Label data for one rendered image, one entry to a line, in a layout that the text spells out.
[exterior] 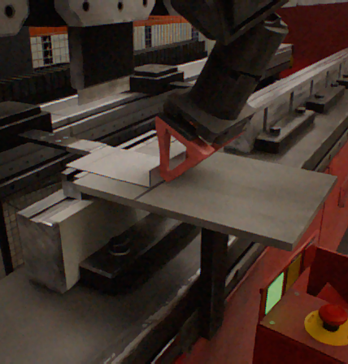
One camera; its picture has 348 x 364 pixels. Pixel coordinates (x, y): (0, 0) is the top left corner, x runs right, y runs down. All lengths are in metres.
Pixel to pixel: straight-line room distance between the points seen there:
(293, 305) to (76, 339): 0.34
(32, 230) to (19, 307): 0.09
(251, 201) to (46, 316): 0.26
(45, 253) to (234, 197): 0.23
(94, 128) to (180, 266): 0.43
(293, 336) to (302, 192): 0.22
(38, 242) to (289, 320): 0.36
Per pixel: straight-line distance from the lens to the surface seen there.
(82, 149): 0.63
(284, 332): 0.66
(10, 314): 0.55
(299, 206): 0.48
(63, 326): 0.52
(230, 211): 0.46
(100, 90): 0.58
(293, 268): 0.71
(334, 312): 0.66
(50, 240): 0.53
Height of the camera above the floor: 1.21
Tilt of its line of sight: 23 degrees down
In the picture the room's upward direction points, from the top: straight up
